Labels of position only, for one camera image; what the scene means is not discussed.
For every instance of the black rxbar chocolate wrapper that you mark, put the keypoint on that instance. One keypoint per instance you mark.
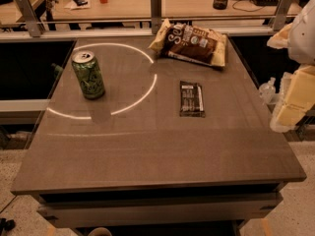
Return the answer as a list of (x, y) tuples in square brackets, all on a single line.
[(191, 100)]

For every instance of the grey metal bracket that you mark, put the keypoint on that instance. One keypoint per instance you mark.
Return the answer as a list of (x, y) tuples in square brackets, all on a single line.
[(34, 26), (155, 15), (278, 21)]

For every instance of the grey metal bracket middle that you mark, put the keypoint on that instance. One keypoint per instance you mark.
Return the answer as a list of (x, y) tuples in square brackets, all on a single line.
[(155, 15)]

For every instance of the wooden background desk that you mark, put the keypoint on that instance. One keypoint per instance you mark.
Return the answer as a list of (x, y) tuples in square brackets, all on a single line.
[(139, 9)]

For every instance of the black mesh pen cup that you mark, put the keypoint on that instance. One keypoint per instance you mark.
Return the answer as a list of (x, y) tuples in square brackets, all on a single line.
[(220, 4)]

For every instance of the brown and yellow chip bag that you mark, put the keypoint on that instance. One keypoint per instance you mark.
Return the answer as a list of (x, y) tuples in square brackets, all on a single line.
[(191, 44)]

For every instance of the clear plastic bottle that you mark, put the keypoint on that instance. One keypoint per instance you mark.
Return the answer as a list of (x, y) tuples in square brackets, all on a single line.
[(267, 90)]

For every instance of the green soda can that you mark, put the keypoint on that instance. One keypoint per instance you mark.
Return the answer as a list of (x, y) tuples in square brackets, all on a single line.
[(88, 73)]

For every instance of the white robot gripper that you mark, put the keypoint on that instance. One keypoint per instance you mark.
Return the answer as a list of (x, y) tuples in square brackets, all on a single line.
[(304, 36)]

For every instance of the grey metal bracket left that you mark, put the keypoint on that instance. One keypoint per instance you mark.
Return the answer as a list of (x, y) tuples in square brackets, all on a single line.
[(34, 26)]

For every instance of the grey table drawer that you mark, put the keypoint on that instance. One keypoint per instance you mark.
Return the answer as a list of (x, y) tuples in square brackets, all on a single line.
[(160, 211)]

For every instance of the grey metal bracket right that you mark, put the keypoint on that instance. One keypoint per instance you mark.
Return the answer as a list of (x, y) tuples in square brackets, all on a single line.
[(278, 21)]

